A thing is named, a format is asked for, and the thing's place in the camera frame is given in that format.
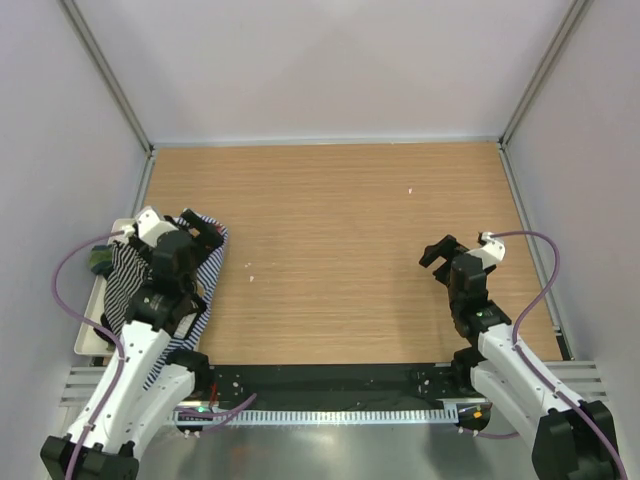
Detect black white striped tank top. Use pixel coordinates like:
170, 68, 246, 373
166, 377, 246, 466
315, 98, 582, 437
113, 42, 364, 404
102, 241, 150, 336

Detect green striped garment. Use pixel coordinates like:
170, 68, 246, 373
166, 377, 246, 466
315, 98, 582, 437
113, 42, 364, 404
88, 244, 114, 279

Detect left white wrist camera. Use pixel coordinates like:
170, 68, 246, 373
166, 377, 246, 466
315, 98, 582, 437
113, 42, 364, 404
114, 206, 178, 248

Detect blue white striped tank top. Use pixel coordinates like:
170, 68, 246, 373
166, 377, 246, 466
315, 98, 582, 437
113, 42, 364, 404
143, 212, 229, 390

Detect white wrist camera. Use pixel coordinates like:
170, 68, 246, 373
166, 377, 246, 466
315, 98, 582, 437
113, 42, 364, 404
114, 206, 178, 248
476, 232, 506, 270

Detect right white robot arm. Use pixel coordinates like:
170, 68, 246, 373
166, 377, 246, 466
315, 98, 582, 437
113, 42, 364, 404
419, 232, 628, 479

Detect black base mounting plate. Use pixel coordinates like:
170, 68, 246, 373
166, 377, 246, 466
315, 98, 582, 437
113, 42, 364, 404
212, 363, 483, 412

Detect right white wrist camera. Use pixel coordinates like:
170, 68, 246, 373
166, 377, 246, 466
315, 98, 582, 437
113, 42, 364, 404
476, 232, 506, 270

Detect white plastic tray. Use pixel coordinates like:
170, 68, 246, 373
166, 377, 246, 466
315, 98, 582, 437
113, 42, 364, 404
73, 217, 139, 357

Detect white slotted cable duct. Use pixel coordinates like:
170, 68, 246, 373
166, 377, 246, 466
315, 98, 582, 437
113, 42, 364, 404
172, 407, 459, 426

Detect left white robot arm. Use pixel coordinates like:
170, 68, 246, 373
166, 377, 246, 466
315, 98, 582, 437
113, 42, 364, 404
40, 207, 229, 479

